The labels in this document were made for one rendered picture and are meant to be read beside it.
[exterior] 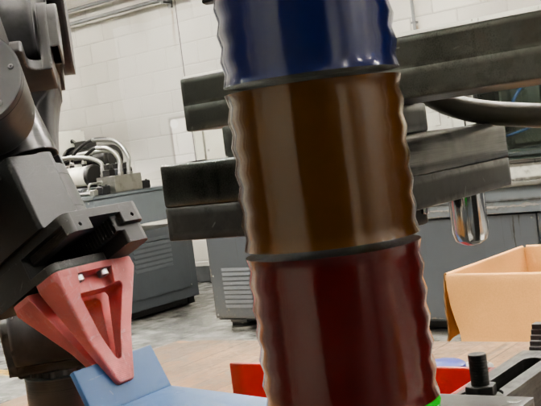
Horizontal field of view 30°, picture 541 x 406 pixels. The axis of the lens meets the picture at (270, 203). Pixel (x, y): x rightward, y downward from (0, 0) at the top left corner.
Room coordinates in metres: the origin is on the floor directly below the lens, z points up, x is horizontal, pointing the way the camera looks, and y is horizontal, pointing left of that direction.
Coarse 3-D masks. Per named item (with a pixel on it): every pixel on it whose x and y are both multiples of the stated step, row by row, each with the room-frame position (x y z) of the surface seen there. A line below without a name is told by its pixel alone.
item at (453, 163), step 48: (432, 48) 0.43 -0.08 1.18; (480, 48) 0.42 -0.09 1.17; (528, 48) 0.40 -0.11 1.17; (192, 96) 0.51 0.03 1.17; (432, 96) 0.45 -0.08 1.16; (432, 144) 0.49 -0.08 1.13; (480, 144) 0.53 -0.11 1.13; (192, 192) 0.46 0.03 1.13; (432, 192) 0.48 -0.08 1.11; (480, 192) 0.53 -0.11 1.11; (480, 240) 0.54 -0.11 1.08
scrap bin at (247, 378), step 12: (240, 372) 0.88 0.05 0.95; (252, 372) 0.87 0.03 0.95; (444, 372) 0.76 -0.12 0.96; (456, 372) 0.76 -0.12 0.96; (468, 372) 0.75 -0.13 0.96; (240, 384) 0.88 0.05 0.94; (252, 384) 0.87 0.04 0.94; (444, 384) 0.76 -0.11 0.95; (456, 384) 0.76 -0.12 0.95; (264, 396) 0.86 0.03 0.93
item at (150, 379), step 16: (144, 352) 0.65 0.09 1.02; (96, 368) 0.61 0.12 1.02; (144, 368) 0.64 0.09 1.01; (160, 368) 0.65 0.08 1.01; (80, 384) 0.60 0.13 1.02; (96, 384) 0.61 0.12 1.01; (112, 384) 0.61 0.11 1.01; (128, 384) 0.62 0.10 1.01; (144, 384) 0.63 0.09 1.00; (160, 384) 0.64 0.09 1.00; (96, 400) 0.60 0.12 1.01; (112, 400) 0.61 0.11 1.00; (128, 400) 0.62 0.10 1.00; (144, 400) 0.62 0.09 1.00; (160, 400) 0.61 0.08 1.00; (176, 400) 0.61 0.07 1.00; (192, 400) 0.61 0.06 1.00; (208, 400) 0.61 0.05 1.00; (224, 400) 0.60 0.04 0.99; (240, 400) 0.60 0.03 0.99; (256, 400) 0.60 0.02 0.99
